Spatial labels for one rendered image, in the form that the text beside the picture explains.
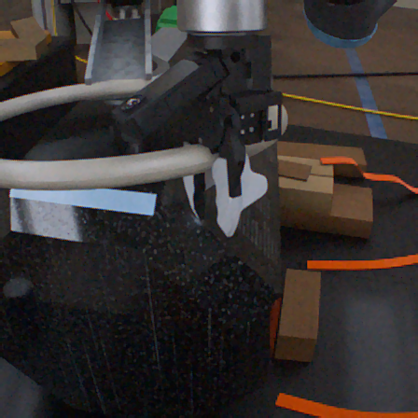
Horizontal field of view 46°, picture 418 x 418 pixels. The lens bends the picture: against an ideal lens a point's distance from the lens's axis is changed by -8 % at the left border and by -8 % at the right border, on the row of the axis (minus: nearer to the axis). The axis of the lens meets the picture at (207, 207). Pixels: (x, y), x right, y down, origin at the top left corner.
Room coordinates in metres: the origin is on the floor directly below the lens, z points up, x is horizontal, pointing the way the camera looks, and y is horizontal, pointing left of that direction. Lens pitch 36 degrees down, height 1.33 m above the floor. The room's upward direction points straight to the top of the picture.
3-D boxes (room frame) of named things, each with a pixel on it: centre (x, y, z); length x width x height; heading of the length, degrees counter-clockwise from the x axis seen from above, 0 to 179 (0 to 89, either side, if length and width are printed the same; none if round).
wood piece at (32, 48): (1.63, 0.66, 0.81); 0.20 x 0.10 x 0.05; 84
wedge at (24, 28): (1.87, 0.69, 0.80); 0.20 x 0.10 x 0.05; 32
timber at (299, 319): (1.13, -0.29, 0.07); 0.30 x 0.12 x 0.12; 169
